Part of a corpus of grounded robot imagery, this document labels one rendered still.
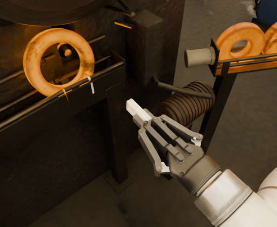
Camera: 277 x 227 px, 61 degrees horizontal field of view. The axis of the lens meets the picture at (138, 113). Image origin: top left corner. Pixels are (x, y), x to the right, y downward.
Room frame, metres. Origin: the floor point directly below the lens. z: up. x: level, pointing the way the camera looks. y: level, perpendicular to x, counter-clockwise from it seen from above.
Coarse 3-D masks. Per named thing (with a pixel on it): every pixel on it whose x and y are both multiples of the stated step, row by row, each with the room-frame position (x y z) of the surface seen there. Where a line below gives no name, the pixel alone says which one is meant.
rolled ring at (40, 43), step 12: (36, 36) 0.52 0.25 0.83; (48, 36) 0.52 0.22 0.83; (60, 36) 0.53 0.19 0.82; (72, 36) 0.55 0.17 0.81; (36, 48) 0.49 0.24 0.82; (84, 48) 0.55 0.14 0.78; (24, 60) 0.47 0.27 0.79; (36, 60) 0.47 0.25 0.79; (84, 60) 0.54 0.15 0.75; (36, 72) 0.46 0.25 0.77; (84, 72) 0.52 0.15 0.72; (36, 84) 0.45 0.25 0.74; (48, 84) 0.46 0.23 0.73; (48, 96) 0.45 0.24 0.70
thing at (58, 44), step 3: (54, 27) 0.67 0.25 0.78; (57, 27) 0.67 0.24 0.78; (63, 42) 0.60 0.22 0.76; (57, 45) 0.59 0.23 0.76; (60, 45) 0.60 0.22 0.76; (72, 48) 0.62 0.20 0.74; (72, 51) 0.61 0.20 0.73; (72, 54) 0.61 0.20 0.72; (60, 57) 0.59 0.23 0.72; (69, 57) 0.61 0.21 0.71; (72, 57) 0.62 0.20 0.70; (63, 60) 0.60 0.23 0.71; (66, 60) 0.60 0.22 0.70
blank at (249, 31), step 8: (240, 24) 0.68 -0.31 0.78; (248, 24) 0.67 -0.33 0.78; (224, 32) 0.68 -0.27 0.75; (232, 32) 0.66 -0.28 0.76; (240, 32) 0.66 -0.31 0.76; (248, 32) 0.66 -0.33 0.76; (256, 32) 0.66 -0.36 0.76; (224, 40) 0.65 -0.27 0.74; (232, 40) 0.66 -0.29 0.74; (240, 40) 0.66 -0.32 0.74; (248, 40) 0.66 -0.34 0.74; (256, 40) 0.66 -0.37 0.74; (264, 40) 0.66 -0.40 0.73; (224, 48) 0.65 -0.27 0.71; (248, 48) 0.67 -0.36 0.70; (256, 48) 0.66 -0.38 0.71; (224, 56) 0.66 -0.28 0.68; (232, 56) 0.66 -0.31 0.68; (240, 56) 0.66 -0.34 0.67
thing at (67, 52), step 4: (64, 44) 0.60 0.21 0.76; (68, 44) 0.61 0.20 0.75; (60, 48) 0.59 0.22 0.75; (64, 48) 0.59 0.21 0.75; (68, 48) 0.59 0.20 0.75; (60, 52) 0.58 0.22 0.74; (64, 52) 0.58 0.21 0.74; (68, 52) 0.59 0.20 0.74; (64, 56) 0.58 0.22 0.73; (68, 56) 0.59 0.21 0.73
